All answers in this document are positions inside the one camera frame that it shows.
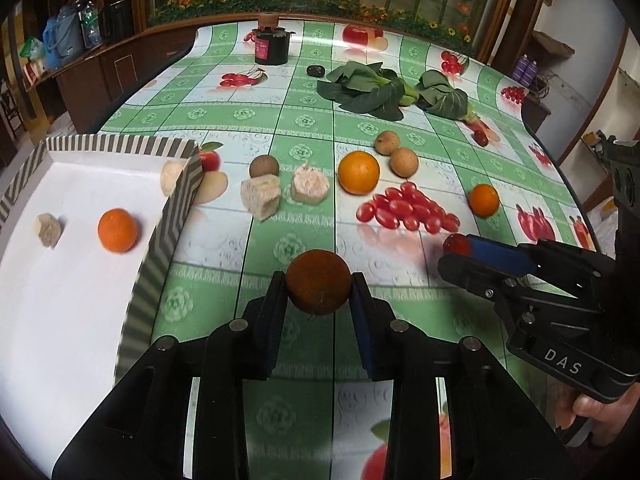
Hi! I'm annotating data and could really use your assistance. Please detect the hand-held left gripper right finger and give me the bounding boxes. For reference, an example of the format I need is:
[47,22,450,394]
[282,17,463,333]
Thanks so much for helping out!
[350,272,581,480]

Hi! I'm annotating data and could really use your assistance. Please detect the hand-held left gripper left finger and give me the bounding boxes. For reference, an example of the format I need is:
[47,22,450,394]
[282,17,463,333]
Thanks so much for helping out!
[52,271,288,480]

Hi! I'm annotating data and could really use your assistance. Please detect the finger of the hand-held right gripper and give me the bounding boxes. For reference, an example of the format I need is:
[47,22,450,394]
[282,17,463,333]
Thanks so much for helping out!
[437,251,538,346]
[469,232,618,291]

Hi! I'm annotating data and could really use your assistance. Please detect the small orange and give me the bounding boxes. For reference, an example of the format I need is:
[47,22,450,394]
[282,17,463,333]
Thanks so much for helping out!
[468,183,501,218]

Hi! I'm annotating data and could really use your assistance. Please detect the orange with stem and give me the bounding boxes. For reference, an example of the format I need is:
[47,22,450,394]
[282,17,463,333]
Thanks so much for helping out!
[285,249,353,322]

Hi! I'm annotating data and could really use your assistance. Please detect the tan longan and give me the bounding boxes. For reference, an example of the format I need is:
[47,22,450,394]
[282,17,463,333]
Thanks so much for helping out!
[374,131,399,156]
[390,147,420,178]

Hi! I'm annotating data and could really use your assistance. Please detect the sugarcane piece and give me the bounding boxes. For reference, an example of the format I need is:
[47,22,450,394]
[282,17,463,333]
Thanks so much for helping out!
[291,161,331,206]
[159,159,188,197]
[240,174,282,222]
[36,212,64,249]

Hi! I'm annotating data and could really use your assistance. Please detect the large orange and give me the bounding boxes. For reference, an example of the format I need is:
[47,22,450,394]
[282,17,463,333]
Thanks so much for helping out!
[337,150,381,196]

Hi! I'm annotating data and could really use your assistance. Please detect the dark brown longan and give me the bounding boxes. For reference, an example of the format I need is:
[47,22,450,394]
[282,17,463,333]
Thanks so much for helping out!
[249,155,279,179]

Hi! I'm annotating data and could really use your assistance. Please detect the white box with striped rim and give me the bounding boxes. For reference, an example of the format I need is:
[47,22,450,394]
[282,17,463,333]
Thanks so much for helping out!
[0,134,203,480]

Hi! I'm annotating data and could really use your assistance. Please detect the person's right hand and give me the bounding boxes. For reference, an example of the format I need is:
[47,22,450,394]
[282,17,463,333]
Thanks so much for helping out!
[555,392,623,448]

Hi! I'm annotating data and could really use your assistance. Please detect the bok choy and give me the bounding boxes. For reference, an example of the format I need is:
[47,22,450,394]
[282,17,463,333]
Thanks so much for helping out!
[316,61,418,122]
[415,69,471,121]

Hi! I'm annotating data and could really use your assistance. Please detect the green checked fruit-print tablecloth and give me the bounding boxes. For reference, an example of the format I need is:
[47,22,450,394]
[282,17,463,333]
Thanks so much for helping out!
[95,15,601,480]

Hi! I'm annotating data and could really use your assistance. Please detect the brown cardboard piece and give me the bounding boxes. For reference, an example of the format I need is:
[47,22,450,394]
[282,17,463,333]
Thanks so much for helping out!
[532,30,576,58]

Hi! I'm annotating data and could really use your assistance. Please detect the dark jar with cork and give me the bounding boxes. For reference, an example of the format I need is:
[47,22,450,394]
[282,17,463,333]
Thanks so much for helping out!
[252,12,296,66]

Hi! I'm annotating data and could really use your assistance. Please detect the wooden cabinet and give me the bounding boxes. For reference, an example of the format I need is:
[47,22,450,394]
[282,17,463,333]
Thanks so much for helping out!
[25,25,201,136]

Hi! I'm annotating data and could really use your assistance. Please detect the wooden chair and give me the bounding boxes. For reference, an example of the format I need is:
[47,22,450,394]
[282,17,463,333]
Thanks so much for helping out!
[0,80,26,141]

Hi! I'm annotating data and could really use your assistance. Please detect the black kettle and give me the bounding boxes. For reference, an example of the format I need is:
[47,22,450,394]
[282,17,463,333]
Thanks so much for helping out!
[100,0,136,43]

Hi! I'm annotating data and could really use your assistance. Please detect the red and white box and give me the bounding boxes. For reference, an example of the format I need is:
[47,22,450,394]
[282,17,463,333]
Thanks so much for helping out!
[22,60,46,86]

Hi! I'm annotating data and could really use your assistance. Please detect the clear water bottle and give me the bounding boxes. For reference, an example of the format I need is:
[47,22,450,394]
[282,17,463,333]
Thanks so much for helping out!
[80,2,103,48]

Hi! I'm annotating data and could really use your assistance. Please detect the blue thermos jug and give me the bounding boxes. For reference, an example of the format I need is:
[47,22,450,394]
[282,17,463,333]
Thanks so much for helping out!
[52,5,86,66]

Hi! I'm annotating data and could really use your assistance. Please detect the blue plastic pitcher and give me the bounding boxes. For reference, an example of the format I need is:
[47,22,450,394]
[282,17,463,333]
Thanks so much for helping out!
[42,17,61,71]

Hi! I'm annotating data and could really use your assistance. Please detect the green bag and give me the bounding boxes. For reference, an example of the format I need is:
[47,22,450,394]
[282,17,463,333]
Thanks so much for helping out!
[20,36,48,68]

